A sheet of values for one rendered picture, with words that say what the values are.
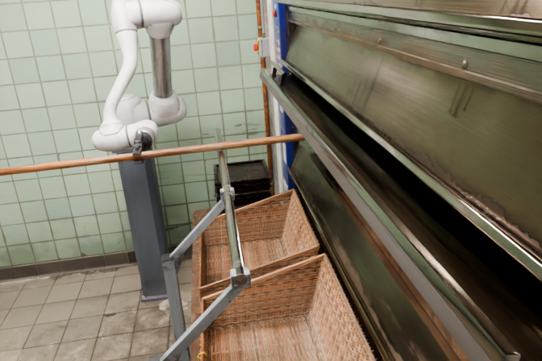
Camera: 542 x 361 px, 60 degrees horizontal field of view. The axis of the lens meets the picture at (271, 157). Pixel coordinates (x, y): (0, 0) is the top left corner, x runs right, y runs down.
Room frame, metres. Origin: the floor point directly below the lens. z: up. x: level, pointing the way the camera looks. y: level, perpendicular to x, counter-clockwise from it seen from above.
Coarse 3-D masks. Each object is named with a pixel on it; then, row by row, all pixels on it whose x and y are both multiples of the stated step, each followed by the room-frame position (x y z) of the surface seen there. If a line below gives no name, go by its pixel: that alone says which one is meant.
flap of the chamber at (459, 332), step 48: (336, 144) 1.07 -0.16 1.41; (384, 192) 0.79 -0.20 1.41; (432, 192) 0.82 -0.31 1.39; (384, 240) 0.63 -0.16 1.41; (432, 240) 0.61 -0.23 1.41; (480, 240) 0.63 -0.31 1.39; (432, 288) 0.48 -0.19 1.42; (480, 288) 0.49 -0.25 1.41; (528, 288) 0.50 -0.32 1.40; (528, 336) 0.40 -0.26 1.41
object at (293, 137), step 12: (204, 144) 1.79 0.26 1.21; (216, 144) 1.79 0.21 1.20; (228, 144) 1.79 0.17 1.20; (240, 144) 1.79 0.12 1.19; (252, 144) 1.80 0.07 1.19; (264, 144) 1.81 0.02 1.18; (108, 156) 1.74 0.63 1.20; (120, 156) 1.74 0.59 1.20; (132, 156) 1.74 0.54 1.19; (144, 156) 1.74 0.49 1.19; (156, 156) 1.75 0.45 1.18; (0, 168) 1.69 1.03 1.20; (12, 168) 1.69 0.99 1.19; (24, 168) 1.69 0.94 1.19; (36, 168) 1.69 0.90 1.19; (48, 168) 1.70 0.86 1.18; (60, 168) 1.71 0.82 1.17
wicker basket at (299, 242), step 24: (288, 192) 2.08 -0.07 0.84; (240, 216) 2.05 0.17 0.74; (264, 216) 2.06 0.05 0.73; (288, 216) 2.06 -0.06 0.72; (216, 240) 2.04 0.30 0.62; (264, 240) 2.06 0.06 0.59; (288, 240) 1.95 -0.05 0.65; (312, 240) 1.62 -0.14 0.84; (216, 264) 1.88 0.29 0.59; (264, 264) 1.53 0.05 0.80; (288, 264) 1.54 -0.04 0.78; (216, 288) 1.50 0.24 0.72
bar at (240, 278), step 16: (224, 160) 1.67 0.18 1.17; (224, 176) 1.51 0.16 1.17; (224, 192) 1.38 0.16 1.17; (208, 224) 1.38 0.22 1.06; (192, 240) 1.38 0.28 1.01; (176, 256) 1.37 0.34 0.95; (240, 256) 0.99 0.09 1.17; (176, 272) 1.37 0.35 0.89; (240, 272) 0.92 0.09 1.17; (176, 288) 1.36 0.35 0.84; (240, 288) 0.92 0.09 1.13; (176, 304) 1.36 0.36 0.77; (224, 304) 0.91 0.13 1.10; (176, 320) 1.36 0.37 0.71; (208, 320) 0.91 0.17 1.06; (176, 336) 1.35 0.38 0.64; (192, 336) 0.90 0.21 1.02; (176, 352) 0.90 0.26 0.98
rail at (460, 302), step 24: (264, 72) 2.01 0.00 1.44; (288, 96) 1.51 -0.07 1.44; (360, 192) 0.75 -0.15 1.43; (384, 216) 0.64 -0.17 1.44; (408, 240) 0.56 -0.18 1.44; (432, 264) 0.50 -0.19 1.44; (456, 288) 0.45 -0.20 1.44; (456, 312) 0.43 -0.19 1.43; (480, 312) 0.41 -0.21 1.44; (480, 336) 0.38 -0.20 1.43; (504, 336) 0.37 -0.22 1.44; (504, 360) 0.35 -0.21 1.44
